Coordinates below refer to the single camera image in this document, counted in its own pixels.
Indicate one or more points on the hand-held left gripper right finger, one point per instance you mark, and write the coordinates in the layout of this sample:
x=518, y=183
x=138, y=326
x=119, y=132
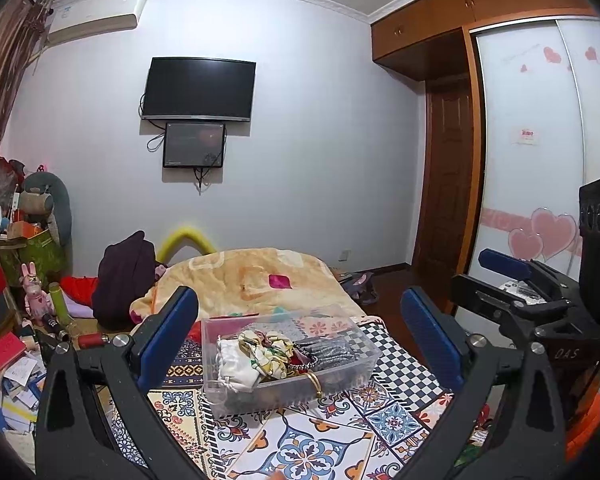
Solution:
x=432, y=340

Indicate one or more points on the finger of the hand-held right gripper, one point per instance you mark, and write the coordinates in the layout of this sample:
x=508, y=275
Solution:
x=485, y=297
x=505, y=262

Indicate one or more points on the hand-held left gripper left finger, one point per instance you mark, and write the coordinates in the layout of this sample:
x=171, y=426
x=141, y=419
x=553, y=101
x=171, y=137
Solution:
x=167, y=340

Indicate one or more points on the clear plastic storage box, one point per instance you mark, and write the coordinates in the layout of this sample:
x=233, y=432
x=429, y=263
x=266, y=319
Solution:
x=350, y=375

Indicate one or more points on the floral scrunchie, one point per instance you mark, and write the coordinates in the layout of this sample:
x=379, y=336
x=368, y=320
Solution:
x=270, y=352

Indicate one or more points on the grey striped cloth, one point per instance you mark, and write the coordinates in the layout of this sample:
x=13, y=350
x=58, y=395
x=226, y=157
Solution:
x=330, y=352

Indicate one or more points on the red cylinder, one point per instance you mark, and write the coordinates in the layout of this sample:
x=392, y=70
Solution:
x=94, y=341

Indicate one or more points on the black backpack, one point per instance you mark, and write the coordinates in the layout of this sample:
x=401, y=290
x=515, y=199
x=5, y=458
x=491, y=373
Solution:
x=122, y=280

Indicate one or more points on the white heart-print sliding door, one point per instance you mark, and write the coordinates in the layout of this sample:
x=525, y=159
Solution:
x=525, y=185

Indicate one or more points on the dark slippers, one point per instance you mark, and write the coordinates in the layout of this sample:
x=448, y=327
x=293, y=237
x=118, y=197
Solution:
x=357, y=285

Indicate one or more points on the yellow fleece blanket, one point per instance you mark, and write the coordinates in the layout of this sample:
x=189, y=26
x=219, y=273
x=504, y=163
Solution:
x=240, y=275

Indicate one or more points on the brown wooden door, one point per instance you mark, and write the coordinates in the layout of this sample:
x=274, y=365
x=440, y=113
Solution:
x=445, y=185

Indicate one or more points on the red floor cloth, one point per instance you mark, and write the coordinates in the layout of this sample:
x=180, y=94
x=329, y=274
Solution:
x=80, y=287

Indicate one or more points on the yellow foam tube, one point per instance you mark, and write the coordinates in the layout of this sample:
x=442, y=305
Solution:
x=182, y=235

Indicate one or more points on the black telescope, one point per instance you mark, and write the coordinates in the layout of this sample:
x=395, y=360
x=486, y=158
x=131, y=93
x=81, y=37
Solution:
x=56, y=327

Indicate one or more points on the green bottle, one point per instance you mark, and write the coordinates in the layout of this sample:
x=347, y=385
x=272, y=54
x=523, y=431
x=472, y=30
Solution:
x=59, y=302

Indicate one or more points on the white red door sticker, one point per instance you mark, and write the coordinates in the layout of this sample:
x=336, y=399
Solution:
x=524, y=136

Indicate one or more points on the pink rabbit figure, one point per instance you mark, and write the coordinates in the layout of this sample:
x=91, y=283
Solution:
x=36, y=295

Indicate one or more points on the green storage box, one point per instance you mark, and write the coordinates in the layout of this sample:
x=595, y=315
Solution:
x=35, y=257

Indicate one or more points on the patterned bed sheet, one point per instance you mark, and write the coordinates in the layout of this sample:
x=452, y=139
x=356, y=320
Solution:
x=310, y=440

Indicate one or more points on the pile of papers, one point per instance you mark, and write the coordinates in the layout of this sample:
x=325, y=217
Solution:
x=15, y=400

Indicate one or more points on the red book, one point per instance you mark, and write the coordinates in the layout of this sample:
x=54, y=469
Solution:
x=2, y=352

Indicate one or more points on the grey plush toy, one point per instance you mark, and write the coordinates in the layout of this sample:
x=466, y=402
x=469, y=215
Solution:
x=40, y=202

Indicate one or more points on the wooden overhead cabinet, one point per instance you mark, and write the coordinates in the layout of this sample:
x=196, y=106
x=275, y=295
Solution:
x=425, y=30

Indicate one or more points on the brown striped curtain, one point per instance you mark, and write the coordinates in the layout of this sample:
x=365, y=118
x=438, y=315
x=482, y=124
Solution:
x=2, y=110

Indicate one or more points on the white air conditioner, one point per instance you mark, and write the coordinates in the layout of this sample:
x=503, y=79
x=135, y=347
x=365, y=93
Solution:
x=95, y=15

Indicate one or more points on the white wall outlet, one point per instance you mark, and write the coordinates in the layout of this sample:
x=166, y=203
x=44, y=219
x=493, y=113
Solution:
x=344, y=255

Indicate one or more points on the small black wall monitor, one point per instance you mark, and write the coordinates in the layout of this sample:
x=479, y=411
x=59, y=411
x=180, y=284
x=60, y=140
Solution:
x=194, y=144

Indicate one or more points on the black wall television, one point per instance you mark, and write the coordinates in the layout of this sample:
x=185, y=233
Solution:
x=200, y=89

